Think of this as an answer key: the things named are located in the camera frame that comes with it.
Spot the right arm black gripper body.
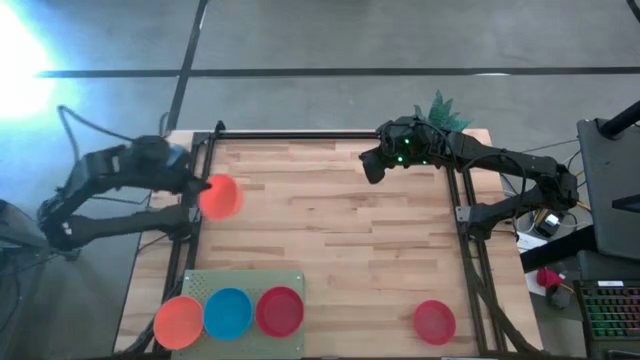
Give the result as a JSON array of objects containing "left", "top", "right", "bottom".
[{"left": 377, "top": 118, "right": 444, "bottom": 169}]

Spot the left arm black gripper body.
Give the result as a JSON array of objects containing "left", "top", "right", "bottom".
[{"left": 164, "top": 154, "right": 199, "bottom": 195}]

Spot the small orange plastic bowl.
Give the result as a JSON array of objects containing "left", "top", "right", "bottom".
[
  {"left": 198, "top": 173, "right": 245, "bottom": 222},
  {"left": 153, "top": 295, "right": 205, "bottom": 351}
]

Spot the small blue plastic bowl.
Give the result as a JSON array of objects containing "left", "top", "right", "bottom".
[{"left": 202, "top": 286, "right": 255, "bottom": 342}]

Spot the small red plastic bowl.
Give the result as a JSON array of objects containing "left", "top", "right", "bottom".
[
  {"left": 255, "top": 285, "right": 305, "bottom": 339},
  {"left": 412, "top": 299, "right": 457, "bottom": 346}
]

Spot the green plant in white pot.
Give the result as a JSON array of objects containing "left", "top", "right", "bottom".
[{"left": 412, "top": 89, "right": 472, "bottom": 134}]

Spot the dark metal stand base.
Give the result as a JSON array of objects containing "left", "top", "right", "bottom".
[{"left": 0, "top": 198, "right": 82, "bottom": 264}]

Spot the white paper sheet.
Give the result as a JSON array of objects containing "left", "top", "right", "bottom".
[{"left": 514, "top": 232, "right": 549, "bottom": 256}]

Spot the small black white device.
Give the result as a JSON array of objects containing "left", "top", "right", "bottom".
[{"left": 534, "top": 212, "right": 562, "bottom": 237}]

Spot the black metal bar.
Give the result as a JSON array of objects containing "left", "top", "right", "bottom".
[{"left": 519, "top": 225, "right": 599, "bottom": 274}]

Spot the small red object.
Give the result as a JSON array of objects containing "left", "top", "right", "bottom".
[{"left": 535, "top": 267, "right": 564, "bottom": 290}]

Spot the small dark grey device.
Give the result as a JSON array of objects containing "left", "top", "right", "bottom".
[{"left": 544, "top": 287, "right": 574, "bottom": 312}]

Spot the black pole stand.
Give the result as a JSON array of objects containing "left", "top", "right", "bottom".
[{"left": 598, "top": 98, "right": 640, "bottom": 140}]

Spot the backlit computer keyboard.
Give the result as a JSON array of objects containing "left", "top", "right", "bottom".
[{"left": 574, "top": 279, "right": 640, "bottom": 344}]

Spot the black aluminium frame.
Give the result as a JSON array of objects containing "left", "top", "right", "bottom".
[{"left": 149, "top": 119, "right": 546, "bottom": 359}]

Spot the thin white cable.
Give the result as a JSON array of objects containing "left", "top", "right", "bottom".
[{"left": 522, "top": 138, "right": 581, "bottom": 153}]

